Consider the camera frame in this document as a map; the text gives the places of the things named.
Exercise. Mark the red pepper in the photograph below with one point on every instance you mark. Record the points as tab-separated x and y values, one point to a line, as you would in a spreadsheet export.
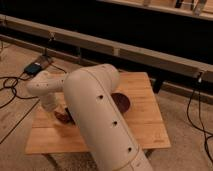
63	117

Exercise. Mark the dark red bowl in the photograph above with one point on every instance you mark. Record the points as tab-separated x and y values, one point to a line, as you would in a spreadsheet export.
121	101

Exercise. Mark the wooden board table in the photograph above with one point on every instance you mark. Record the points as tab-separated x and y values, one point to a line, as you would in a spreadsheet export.
143	118

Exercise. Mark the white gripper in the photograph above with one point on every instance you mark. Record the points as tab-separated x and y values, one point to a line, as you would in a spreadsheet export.
49	102

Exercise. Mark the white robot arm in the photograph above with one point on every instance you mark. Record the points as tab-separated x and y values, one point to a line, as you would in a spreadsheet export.
88	96

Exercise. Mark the black power adapter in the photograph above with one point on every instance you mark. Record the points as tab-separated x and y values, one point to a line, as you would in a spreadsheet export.
32	69

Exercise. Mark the black rectangular object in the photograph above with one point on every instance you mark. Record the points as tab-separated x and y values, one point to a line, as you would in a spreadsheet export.
68	113

